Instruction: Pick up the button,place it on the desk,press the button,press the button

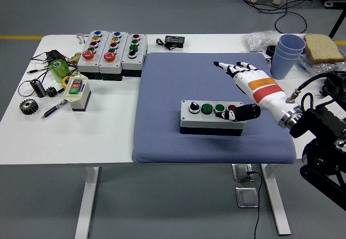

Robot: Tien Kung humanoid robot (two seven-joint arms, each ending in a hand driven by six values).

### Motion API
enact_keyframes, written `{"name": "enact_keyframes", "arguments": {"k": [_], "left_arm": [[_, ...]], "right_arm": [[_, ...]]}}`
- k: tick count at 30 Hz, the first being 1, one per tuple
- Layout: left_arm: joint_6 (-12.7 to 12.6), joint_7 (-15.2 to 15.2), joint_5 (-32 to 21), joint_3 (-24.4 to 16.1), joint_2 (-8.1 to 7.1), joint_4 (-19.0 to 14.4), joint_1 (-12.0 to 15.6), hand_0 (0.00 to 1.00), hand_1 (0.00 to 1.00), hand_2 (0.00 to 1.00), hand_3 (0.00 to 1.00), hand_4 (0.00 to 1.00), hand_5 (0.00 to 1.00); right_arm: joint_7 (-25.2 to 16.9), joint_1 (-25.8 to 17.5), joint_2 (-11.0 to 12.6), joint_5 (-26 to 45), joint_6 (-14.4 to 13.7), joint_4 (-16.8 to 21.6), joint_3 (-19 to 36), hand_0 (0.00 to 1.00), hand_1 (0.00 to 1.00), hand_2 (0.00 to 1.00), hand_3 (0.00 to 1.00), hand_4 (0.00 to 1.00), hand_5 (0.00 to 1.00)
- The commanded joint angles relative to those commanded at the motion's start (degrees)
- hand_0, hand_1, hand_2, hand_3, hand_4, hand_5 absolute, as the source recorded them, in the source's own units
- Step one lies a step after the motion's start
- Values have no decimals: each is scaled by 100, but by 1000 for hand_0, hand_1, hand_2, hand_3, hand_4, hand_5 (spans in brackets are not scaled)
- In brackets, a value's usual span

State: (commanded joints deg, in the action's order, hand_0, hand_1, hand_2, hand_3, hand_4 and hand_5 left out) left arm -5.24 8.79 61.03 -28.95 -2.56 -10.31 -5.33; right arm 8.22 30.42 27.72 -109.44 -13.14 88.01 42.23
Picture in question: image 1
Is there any yellow tape roll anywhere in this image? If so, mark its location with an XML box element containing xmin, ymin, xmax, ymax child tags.
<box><xmin>62</xmin><ymin>73</ymin><xmax>79</xmax><ymax>90</ymax></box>

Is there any black digital meter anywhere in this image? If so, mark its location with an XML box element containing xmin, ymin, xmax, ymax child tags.
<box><xmin>164</xmin><ymin>35</ymin><xmax>187</xmax><ymax>48</ymax></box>

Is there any grey five-button control box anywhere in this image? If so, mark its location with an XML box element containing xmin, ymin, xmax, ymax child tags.
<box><xmin>77</xmin><ymin>30</ymin><xmax>110</xmax><ymax>79</ymax></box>
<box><xmin>98</xmin><ymin>30</ymin><xmax>130</xmax><ymax>82</ymax></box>

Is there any black cylindrical capacitor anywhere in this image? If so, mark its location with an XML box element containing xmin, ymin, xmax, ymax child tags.
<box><xmin>30</xmin><ymin>78</ymin><xmax>47</xmax><ymax>98</ymax></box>

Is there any grey box red button round-cornered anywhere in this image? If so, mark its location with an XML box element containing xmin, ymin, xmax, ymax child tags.
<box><xmin>179</xmin><ymin>99</ymin><xmax>247</xmax><ymax>137</ymax></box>

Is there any black power cable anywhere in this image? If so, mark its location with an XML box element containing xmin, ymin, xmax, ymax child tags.
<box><xmin>247</xmin><ymin>170</ymin><xmax>263</xmax><ymax>239</ymax></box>

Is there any black pen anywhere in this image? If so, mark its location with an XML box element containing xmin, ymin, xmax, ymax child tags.
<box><xmin>41</xmin><ymin>99</ymin><xmax>69</xmax><ymax>120</ymax></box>

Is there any clear bag of small parts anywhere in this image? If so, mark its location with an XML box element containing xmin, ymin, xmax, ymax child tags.
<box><xmin>243</xmin><ymin>30</ymin><xmax>282</xmax><ymax>53</ymax></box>

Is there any black mesh device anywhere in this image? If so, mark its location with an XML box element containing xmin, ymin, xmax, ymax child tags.
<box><xmin>321</xmin><ymin>71</ymin><xmax>346</xmax><ymax>99</ymax></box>

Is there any blue-grey padded mat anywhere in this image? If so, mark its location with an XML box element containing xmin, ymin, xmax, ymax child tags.
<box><xmin>131</xmin><ymin>51</ymin><xmax>298</xmax><ymax>164</ymax></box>

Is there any black floor cable loop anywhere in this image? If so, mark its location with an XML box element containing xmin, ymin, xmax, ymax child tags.
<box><xmin>274</xmin><ymin>0</ymin><xmax>308</xmax><ymax>34</ymax></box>

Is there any black slanted pole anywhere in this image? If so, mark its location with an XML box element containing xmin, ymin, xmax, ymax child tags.
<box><xmin>328</xmin><ymin>5</ymin><xmax>346</xmax><ymax>38</ymax></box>

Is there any white table leg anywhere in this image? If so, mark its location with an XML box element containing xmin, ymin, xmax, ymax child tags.
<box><xmin>261</xmin><ymin>163</ymin><xmax>292</xmax><ymax>236</ymax></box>
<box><xmin>74</xmin><ymin>165</ymin><xmax>100</xmax><ymax>239</ymax></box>

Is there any large black gear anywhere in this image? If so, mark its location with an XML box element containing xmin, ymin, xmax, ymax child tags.
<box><xmin>19</xmin><ymin>99</ymin><xmax>40</xmax><ymax>116</ymax></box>

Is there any green translucent cylinder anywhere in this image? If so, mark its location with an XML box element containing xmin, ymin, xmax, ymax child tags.
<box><xmin>48</xmin><ymin>58</ymin><xmax>71</xmax><ymax>84</ymax></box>

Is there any bread slice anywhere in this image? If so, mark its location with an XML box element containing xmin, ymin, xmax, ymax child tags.
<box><xmin>303</xmin><ymin>34</ymin><xmax>346</xmax><ymax>64</ymax></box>

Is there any grey box red button square-cornered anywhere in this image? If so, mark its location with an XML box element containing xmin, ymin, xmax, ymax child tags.
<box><xmin>121</xmin><ymin>32</ymin><xmax>149</xmax><ymax>77</ymax></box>

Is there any blue plastic cup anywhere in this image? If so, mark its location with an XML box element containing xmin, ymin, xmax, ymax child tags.
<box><xmin>275</xmin><ymin>44</ymin><xmax>304</xmax><ymax>59</ymax></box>
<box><xmin>279</xmin><ymin>34</ymin><xmax>306</xmax><ymax>53</ymax></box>
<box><xmin>270</xmin><ymin>50</ymin><xmax>301</xmax><ymax>81</ymax></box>

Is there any black adapter with wires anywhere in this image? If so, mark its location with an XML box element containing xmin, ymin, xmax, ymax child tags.
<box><xmin>28</xmin><ymin>49</ymin><xmax>68</xmax><ymax>75</ymax></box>

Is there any cream switch box red green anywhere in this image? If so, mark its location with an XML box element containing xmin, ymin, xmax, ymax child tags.
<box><xmin>64</xmin><ymin>74</ymin><xmax>92</xmax><ymax>112</ymax></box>

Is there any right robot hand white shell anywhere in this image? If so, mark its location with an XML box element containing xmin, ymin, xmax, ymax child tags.
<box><xmin>213</xmin><ymin>60</ymin><xmax>300</xmax><ymax>123</ymax></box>

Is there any brass fitting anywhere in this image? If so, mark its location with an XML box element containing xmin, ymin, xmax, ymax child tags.
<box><xmin>67</xmin><ymin>52</ymin><xmax>82</xmax><ymax>64</ymax></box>

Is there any black meter cable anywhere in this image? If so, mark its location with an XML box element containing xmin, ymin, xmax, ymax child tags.
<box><xmin>156</xmin><ymin>38</ymin><xmax>174</xmax><ymax>52</ymax></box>

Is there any metal floor socket plate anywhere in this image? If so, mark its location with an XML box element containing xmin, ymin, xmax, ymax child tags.
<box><xmin>231</xmin><ymin>163</ymin><xmax>255</xmax><ymax>182</ymax></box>
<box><xmin>235</xmin><ymin>187</ymin><xmax>259</xmax><ymax>209</ymax></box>

